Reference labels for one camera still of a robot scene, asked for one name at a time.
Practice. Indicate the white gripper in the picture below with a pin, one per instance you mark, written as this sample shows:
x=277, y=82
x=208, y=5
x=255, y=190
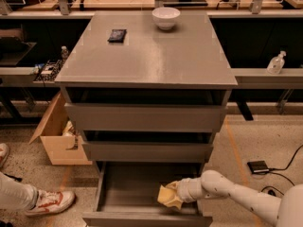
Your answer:
x=184, y=190

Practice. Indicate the yellow sponge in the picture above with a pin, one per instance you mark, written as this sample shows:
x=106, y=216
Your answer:
x=166, y=196

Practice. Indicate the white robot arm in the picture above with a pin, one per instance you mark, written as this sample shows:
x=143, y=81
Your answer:
x=279, y=212

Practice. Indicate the grey bottom drawer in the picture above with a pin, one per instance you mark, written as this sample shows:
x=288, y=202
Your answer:
x=127, y=197

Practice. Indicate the grey drawer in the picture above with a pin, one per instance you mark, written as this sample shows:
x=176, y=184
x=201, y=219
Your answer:
x=127, y=197
x=147, y=152
x=181, y=118

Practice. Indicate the grey middle drawer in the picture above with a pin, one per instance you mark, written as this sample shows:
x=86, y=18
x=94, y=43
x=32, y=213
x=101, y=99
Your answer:
x=147, y=152

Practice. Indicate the grey top drawer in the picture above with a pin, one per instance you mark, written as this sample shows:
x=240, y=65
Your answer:
x=181, y=118

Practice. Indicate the grey drawer cabinet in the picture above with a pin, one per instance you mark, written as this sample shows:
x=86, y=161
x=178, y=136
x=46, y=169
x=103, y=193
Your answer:
x=182, y=66

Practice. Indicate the black power adapter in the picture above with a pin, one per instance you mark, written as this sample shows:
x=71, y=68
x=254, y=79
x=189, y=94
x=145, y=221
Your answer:
x=257, y=167

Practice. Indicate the cardboard box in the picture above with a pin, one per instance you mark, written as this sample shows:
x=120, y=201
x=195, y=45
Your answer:
x=61, y=143

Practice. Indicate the white red sneaker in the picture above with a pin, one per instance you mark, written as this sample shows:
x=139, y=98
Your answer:
x=49, y=203
x=4, y=153

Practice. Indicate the white trouser leg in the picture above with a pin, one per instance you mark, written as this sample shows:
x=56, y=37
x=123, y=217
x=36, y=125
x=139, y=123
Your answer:
x=16, y=196

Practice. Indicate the clear pump bottle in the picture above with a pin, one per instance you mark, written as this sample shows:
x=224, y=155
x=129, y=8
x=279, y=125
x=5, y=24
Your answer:
x=276, y=63

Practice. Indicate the dark blue snack packet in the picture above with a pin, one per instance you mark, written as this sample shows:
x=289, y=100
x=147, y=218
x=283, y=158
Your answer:
x=117, y=36

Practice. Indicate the black white patterned tray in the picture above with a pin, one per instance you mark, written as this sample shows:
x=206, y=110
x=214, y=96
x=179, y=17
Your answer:
x=48, y=71

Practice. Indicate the white bowl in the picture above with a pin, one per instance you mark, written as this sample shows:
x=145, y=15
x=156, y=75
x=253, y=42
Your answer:
x=165, y=18

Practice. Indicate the small clear bottle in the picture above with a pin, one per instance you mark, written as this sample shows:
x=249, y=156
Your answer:
x=64, y=53

